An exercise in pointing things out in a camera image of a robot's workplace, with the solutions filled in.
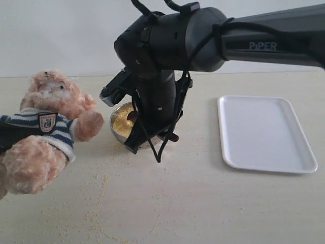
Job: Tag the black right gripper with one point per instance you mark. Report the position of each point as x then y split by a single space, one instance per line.
156 108

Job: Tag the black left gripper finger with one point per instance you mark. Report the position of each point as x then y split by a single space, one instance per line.
11 134

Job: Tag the dark red wooden spoon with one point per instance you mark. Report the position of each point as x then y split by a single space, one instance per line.
173 137

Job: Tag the beige teddy bear striped sweater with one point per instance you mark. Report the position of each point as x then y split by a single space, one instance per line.
66 115

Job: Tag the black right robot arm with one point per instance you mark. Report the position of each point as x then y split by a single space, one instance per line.
159 51

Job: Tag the steel bowl of yellow millet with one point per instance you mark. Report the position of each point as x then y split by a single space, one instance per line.
120 127

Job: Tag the white rectangular plastic tray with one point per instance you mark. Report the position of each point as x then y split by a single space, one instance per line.
263 134

